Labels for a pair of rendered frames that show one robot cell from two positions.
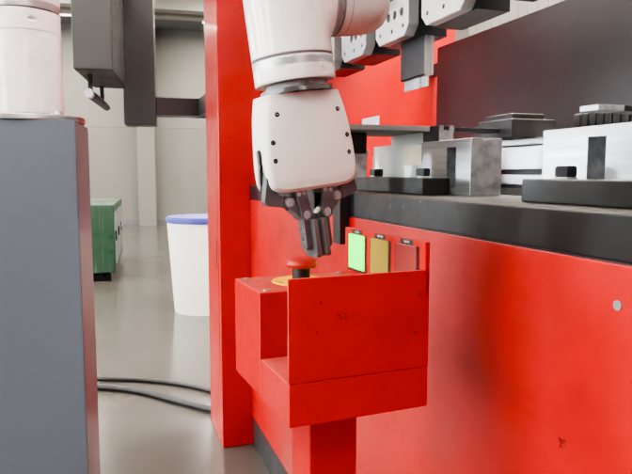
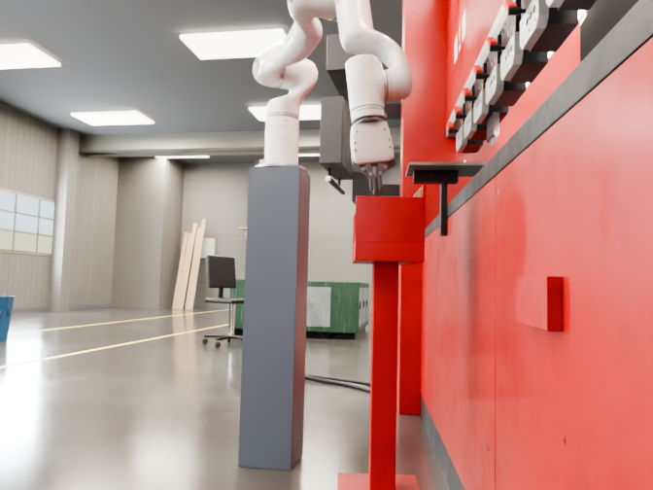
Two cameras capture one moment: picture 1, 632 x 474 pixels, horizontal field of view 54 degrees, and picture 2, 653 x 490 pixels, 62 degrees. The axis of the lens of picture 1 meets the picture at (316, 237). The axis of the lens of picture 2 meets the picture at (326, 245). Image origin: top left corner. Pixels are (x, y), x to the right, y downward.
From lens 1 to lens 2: 0.78 m
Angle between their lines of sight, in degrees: 26
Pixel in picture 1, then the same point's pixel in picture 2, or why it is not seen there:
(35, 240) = (278, 224)
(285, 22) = (360, 94)
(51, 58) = (292, 139)
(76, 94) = (346, 212)
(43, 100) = (288, 158)
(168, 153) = not seen: hidden behind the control
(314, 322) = (367, 215)
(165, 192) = not seen: hidden behind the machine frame
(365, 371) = (392, 240)
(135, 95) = (360, 183)
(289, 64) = (360, 111)
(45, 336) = (279, 272)
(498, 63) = not seen: hidden behind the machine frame
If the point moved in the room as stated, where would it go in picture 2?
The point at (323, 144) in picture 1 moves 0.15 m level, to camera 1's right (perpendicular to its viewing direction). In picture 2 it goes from (377, 143) to (440, 138)
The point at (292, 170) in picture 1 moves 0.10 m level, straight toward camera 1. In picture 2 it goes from (362, 154) to (349, 143)
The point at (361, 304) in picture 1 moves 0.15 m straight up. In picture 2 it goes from (390, 209) to (391, 145)
